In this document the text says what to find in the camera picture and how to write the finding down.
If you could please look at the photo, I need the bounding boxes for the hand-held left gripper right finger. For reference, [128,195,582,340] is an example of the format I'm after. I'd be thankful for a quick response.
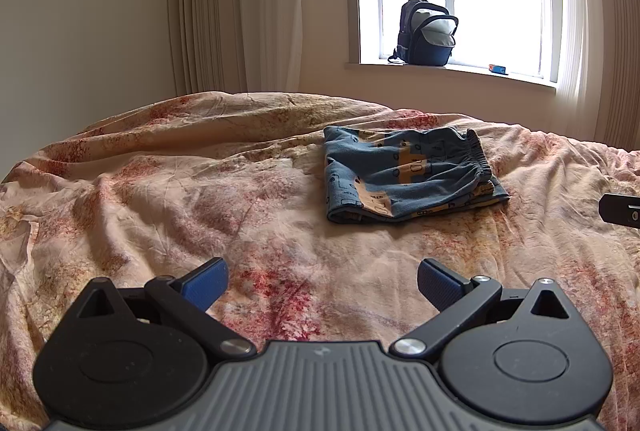
[389,258,583,357]

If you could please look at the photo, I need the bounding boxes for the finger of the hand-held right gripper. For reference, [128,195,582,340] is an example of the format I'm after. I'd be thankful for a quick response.
[598,193,640,228]

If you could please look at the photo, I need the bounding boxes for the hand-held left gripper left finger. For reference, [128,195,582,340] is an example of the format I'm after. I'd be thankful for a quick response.
[62,257,258,359]

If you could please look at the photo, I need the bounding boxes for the blue patterned pants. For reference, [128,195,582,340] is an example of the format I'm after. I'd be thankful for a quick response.
[322,126,511,226]

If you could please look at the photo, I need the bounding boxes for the floral bed cover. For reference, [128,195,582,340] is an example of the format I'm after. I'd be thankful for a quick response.
[0,91,640,431]

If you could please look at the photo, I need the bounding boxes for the cream curtain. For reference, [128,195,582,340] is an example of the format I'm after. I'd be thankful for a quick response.
[550,0,640,152]
[167,0,358,96]

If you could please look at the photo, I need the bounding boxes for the dark blue grey backpack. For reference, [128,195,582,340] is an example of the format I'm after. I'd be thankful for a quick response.
[387,0,460,67]

